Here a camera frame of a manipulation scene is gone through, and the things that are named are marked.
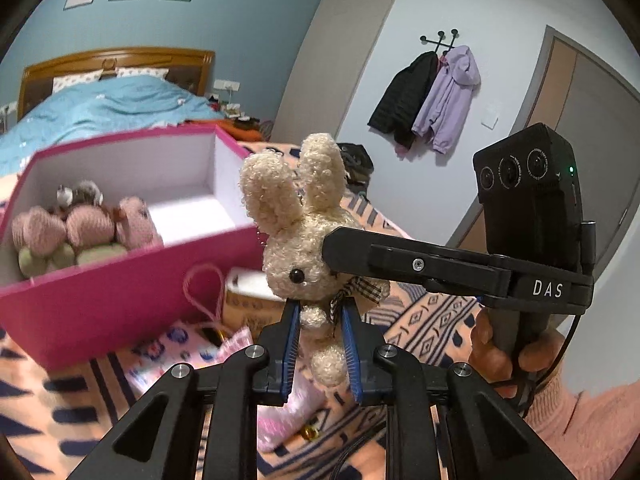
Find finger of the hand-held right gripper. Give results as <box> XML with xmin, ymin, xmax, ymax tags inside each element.
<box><xmin>321</xmin><ymin>226</ymin><xmax>512</xmax><ymax>297</ymax></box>

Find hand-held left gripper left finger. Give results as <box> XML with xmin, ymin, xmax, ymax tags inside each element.
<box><xmin>65</xmin><ymin>300</ymin><xmax>303</xmax><ymax>480</ymax></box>

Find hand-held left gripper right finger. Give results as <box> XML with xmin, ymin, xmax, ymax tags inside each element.
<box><xmin>341</xmin><ymin>305</ymin><xmax>576</xmax><ymax>480</ymax></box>

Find pink plastic packet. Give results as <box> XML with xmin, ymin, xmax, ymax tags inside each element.
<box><xmin>217</xmin><ymin>327</ymin><xmax>328</xmax><ymax>453</ymax></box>

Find small yellow carton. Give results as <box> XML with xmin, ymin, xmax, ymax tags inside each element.
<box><xmin>222</xmin><ymin>269</ymin><xmax>288</xmax><ymax>333</ymax></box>

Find cream bunny plush toy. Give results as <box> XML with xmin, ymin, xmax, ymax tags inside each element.
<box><xmin>239</xmin><ymin>132</ymin><xmax>392</xmax><ymax>386</ymax></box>

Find floral tissue pack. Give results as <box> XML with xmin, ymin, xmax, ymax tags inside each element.
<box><xmin>125</xmin><ymin>322</ymin><xmax>223</xmax><ymax>398</ymax></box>

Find pink storage box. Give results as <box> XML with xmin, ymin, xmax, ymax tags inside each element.
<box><xmin>0</xmin><ymin>125</ymin><xmax>273</xmax><ymax>371</ymax></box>

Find green plush toy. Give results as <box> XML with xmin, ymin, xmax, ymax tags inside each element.
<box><xmin>17</xmin><ymin>240</ymin><xmax>128</xmax><ymax>278</ymax></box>

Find pink knitted plush toy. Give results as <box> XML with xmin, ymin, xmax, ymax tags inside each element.
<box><xmin>11</xmin><ymin>196</ymin><xmax>165</xmax><ymax>252</ymax></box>

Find person's right forearm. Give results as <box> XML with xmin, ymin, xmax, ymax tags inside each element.
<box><xmin>522</xmin><ymin>360</ymin><xmax>640</xmax><ymax>480</ymax></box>

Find person's right hand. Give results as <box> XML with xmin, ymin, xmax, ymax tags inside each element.
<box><xmin>469</xmin><ymin>310</ymin><xmax>568</xmax><ymax>398</ymax></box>

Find orange patterned blanket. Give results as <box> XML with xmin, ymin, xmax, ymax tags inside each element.
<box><xmin>0</xmin><ymin>140</ymin><xmax>571</xmax><ymax>480</ymax></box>

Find dark camouflage bag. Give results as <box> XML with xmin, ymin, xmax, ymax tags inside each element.
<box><xmin>336</xmin><ymin>142</ymin><xmax>375</xmax><ymax>196</ymax></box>

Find grey door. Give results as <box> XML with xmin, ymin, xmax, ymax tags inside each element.
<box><xmin>442</xmin><ymin>25</ymin><xmax>640</xmax><ymax>281</ymax></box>

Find purple hoodie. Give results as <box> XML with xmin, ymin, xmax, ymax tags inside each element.
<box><xmin>411</xmin><ymin>45</ymin><xmax>482</xmax><ymax>155</ymax></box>

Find black quilted jacket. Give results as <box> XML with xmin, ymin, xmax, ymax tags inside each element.
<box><xmin>367</xmin><ymin>51</ymin><xmax>441</xmax><ymax>151</ymax></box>

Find black coat hooks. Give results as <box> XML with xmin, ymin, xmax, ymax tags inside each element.
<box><xmin>419</xmin><ymin>29</ymin><xmax>461</xmax><ymax>56</ymax></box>

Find orange cloth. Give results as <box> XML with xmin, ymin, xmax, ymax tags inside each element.
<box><xmin>217</xmin><ymin>119</ymin><xmax>263</xmax><ymax>143</ymax></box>

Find cluttered wooden nightstand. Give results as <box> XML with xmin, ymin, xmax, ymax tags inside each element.
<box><xmin>207</xmin><ymin>94</ymin><xmax>261</xmax><ymax>126</ymax></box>

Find white patterned pillow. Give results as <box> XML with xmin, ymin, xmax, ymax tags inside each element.
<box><xmin>116</xmin><ymin>67</ymin><xmax>168</xmax><ymax>81</ymax></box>
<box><xmin>51</xmin><ymin>70</ymin><xmax>103</xmax><ymax>93</ymax></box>

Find blue duvet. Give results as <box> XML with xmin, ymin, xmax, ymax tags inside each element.
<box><xmin>0</xmin><ymin>76</ymin><xmax>226</xmax><ymax>176</ymax></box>

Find wooden headboard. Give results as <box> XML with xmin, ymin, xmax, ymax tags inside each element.
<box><xmin>17</xmin><ymin>47</ymin><xmax>216</xmax><ymax>121</ymax></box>

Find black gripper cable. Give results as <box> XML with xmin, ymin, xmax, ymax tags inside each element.
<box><xmin>517</xmin><ymin>219</ymin><xmax>597</xmax><ymax>418</ymax></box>
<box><xmin>332</xmin><ymin>430</ymin><xmax>386</xmax><ymax>480</ymax></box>

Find white wall switch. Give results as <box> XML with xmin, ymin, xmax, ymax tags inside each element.
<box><xmin>481</xmin><ymin>100</ymin><xmax>501</xmax><ymax>131</ymax></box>

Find pink braided cord loop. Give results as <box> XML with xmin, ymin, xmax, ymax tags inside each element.
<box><xmin>182</xmin><ymin>264</ymin><xmax>227</xmax><ymax>328</ymax></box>

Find beige wall cabinet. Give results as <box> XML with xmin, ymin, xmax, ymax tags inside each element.
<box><xmin>274</xmin><ymin>0</ymin><xmax>408</xmax><ymax>148</ymax></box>

